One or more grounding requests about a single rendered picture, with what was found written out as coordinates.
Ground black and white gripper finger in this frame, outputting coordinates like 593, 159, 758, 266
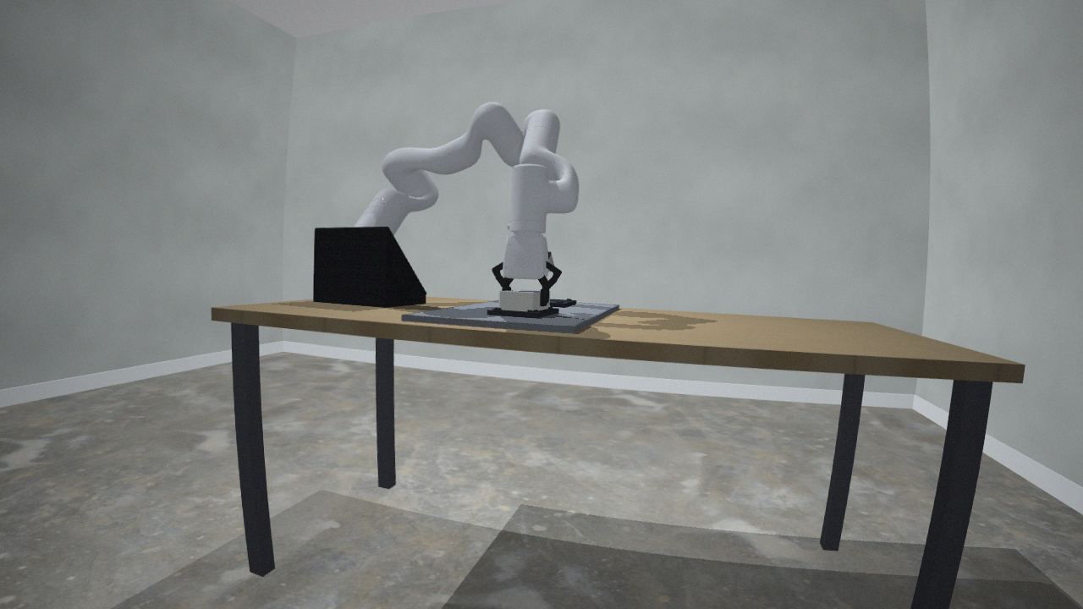
538, 261, 562, 306
492, 263, 514, 291

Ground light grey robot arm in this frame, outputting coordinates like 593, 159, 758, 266
354, 102, 579, 236

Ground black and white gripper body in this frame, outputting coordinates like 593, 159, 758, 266
503, 233, 548, 278

